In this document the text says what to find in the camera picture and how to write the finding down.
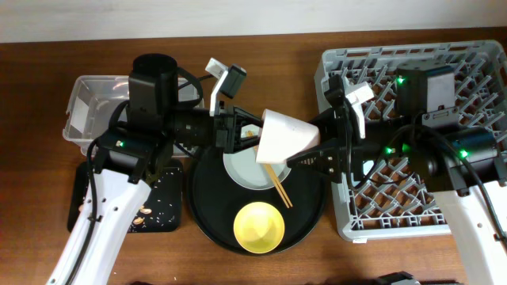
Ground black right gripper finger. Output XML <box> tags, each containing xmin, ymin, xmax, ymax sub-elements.
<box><xmin>309</xmin><ymin>108</ymin><xmax>337</xmax><ymax>143</ymax></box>
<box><xmin>286</xmin><ymin>142</ymin><xmax>337</xmax><ymax>174</ymax></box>

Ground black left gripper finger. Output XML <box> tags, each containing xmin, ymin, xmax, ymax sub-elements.
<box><xmin>236</xmin><ymin>107</ymin><xmax>263</xmax><ymax>127</ymax></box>
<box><xmin>233</xmin><ymin>124</ymin><xmax>261</xmax><ymax>153</ymax></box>

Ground blue plastic cup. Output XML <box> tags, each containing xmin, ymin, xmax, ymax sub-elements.
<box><xmin>363</xmin><ymin>160</ymin><xmax>375</xmax><ymax>176</ymax></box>

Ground pink plastic cup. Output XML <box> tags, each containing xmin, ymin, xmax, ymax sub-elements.
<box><xmin>256</xmin><ymin>109</ymin><xmax>320</xmax><ymax>164</ymax></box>

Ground yellow bowl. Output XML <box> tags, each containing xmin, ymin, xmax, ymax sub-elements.
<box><xmin>233</xmin><ymin>202</ymin><xmax>285</xmax><ymax>254</ymax></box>

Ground noodle and rice leftovers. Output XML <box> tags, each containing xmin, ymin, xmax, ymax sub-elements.
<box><xmin>77</xmin><ymin>165</ymin><xmax>181</xmax><ymax>226</ymax></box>

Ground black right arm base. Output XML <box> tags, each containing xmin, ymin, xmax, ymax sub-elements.
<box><xmin>373</xmin><ymin>272</ymin><xmax>421</xmax><ymax>285</ymax></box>

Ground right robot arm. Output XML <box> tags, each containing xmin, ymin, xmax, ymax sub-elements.
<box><xmin>287</xmin><ymin>60</ymin><xmax>506</xmax><ymax>284</ymax></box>

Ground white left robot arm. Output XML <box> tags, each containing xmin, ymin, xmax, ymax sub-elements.
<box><xmin>48</xmin><ymin>53</ymin><xmax>261</xmax><ymax>284</ymax></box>

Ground grey dishwasher rack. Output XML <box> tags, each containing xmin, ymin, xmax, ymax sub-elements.
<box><xmin>314</xmin><ymin>40</ymin><xmax>506</xmax><ymax>242</ymax></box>

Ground grey round plate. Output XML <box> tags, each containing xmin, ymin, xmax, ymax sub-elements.
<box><xmin>223</xmin><ymin>124</ymin><xmax>291</xmax><ymax>191</ymax></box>

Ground lower wooden chopstick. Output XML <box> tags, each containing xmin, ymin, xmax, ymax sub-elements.
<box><xmin>253</xmin><ymin>146</ymin><xmax>290</xmax><ymax>209</ymax></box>

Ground black round tray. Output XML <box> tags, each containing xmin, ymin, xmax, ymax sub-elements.
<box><xmin>186</xmin><ymin>147</ymin><xmax>327</xmax><ymax>256</ymax></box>

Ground black rectangular tray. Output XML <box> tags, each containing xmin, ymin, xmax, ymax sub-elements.
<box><xmin>67</xmin><ymin>159</ymin><xmax>185</xmax><ymax>235</ymax></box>

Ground clear plastic bin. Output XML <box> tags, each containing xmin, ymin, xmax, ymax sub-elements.
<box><xmin>62</xmin><ymin>74</ymin><xmax>205</xmax><ymax>158</ymax></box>

